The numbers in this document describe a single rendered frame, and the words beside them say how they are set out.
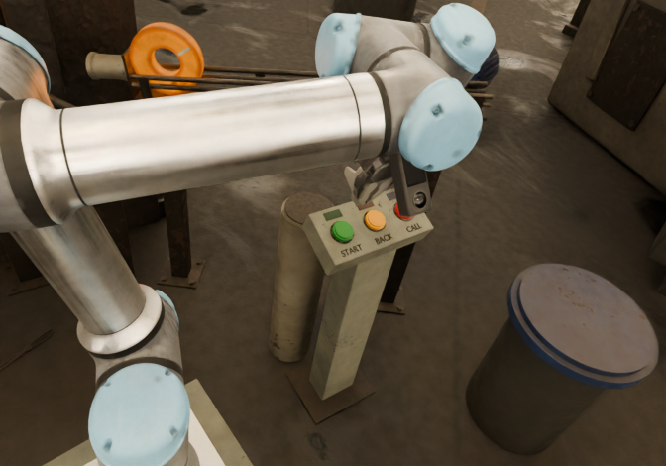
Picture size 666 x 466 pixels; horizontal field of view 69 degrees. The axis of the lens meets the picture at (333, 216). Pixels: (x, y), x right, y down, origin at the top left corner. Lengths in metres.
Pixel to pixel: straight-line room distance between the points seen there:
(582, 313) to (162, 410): 0.89
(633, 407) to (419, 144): 1.42
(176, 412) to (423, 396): 0.89
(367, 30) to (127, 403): 0.52
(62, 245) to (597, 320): 1.03
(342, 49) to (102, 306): 0.42
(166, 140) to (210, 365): 1.08
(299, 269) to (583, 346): 0.62
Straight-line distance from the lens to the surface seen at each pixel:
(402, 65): 0.46
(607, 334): 1.21
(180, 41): 1.14
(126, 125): 0.39
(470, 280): 1.78
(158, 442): 0.67
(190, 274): 1.60
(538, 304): 1.17
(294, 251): 1.07
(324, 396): 1.34
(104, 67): 1.22
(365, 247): 0.90
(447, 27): 0.57
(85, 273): 0.64
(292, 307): 1.21
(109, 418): 0.68
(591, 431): 1.61
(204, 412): 1.01
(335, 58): 0.52
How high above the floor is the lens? 1.20
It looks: 41 degrees down
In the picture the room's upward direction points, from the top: 11 degrees clockwise
